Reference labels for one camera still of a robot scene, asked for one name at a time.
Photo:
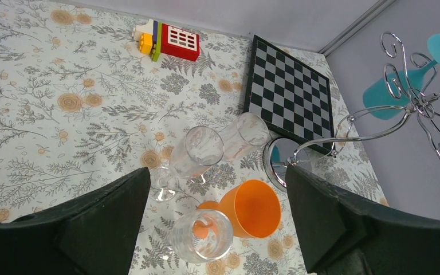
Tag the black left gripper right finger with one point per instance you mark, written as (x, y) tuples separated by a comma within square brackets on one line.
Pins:
[(340, 232)]

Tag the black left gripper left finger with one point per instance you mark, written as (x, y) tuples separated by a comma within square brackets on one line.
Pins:
[(94, 233)]

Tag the orange wine glass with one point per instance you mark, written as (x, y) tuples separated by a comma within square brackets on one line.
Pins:
[(253, 209)]

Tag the clear wine glass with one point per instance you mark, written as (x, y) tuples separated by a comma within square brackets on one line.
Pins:
[(199, 149), (196, 237)]

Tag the clear champagne flute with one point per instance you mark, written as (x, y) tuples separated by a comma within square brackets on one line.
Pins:
[(247, 133)]

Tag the teal wine glass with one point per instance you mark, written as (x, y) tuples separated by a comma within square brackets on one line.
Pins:
[(406, 86)]

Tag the black white chess board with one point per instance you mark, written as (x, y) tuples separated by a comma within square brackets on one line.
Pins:
[(292, 98)]

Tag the colourful toy brick block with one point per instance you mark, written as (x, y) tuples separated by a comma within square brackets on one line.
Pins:
[(156, 38)]

